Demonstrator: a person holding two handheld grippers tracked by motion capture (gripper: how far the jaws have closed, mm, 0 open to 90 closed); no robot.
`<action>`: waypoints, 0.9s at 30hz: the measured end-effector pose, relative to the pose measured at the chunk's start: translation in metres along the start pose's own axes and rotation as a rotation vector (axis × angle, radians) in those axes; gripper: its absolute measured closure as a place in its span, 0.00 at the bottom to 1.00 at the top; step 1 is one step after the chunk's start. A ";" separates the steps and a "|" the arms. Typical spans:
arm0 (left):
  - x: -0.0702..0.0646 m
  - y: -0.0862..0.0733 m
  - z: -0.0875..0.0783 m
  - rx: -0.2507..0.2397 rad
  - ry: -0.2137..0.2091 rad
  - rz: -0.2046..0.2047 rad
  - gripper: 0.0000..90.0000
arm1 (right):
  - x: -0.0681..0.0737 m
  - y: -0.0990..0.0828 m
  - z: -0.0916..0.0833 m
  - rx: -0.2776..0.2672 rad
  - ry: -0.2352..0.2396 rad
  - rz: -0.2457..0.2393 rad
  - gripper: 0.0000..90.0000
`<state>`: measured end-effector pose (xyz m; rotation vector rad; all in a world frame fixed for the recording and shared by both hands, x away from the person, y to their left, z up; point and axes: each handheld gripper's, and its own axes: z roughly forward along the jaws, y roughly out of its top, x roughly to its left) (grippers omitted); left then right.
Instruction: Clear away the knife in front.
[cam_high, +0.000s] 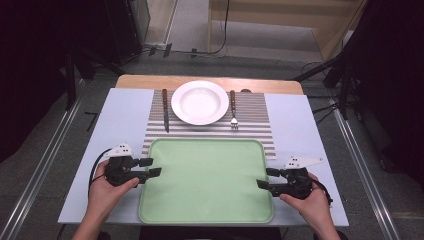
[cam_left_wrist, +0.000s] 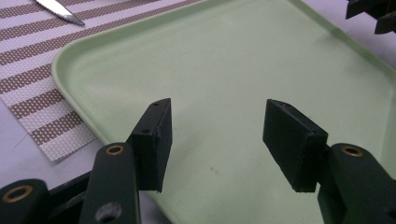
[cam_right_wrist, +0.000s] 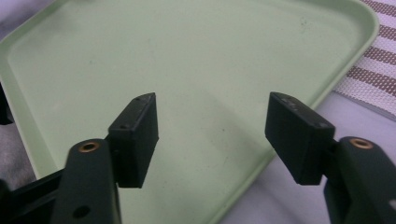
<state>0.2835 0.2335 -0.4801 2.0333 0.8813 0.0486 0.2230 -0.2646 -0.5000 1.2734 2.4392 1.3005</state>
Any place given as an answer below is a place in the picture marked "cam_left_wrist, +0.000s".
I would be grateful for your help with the light green plastic tray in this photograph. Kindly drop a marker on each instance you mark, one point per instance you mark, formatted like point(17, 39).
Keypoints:
point(218, 62)

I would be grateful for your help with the brown white striped placemat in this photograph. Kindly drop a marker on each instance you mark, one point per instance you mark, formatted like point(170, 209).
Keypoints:
point(31, 77)

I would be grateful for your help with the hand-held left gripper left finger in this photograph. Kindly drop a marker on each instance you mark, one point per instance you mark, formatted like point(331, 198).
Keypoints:
point(154, 146)

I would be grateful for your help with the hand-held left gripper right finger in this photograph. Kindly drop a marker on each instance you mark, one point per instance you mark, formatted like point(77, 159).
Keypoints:
point(292, 146)

